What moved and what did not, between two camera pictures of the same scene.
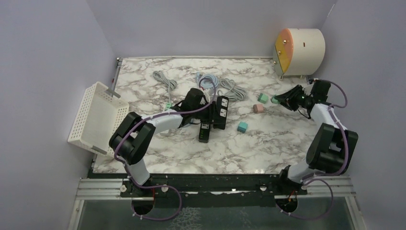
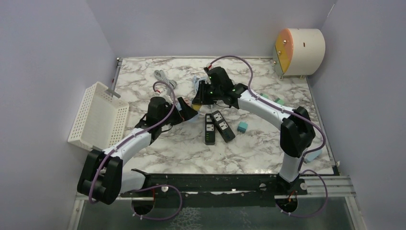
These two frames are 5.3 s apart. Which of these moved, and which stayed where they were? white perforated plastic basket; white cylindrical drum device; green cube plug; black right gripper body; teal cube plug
Moved: black right gripper body
Stayed: teal cube plug; white cylindrical drum device; green cube plug; white perforated plastic basket
